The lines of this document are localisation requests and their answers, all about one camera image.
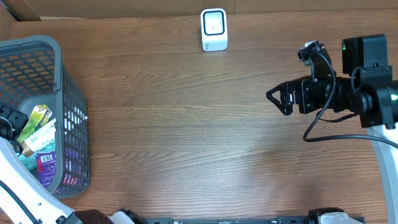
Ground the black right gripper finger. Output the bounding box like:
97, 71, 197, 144
266, 90, 294, 116
266, 82, 294, 96

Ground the green juice pouch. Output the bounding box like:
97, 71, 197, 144
17, 104, 52, 143

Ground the teal snack packet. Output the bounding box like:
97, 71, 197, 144
18, 143, 55, 170

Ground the white tube gold cap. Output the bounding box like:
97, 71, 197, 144
21, 118, 56, 157

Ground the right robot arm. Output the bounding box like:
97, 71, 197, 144
266, 34, 397, 223

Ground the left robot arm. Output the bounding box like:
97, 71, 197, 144
1, 104, 146, 224

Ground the white barcode scanner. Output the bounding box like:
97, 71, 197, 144
200, 8, 228, 52

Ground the grey plastic basket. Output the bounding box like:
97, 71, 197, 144
1, 35, 90, 198

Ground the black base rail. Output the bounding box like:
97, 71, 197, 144
144, 216, 317, 224

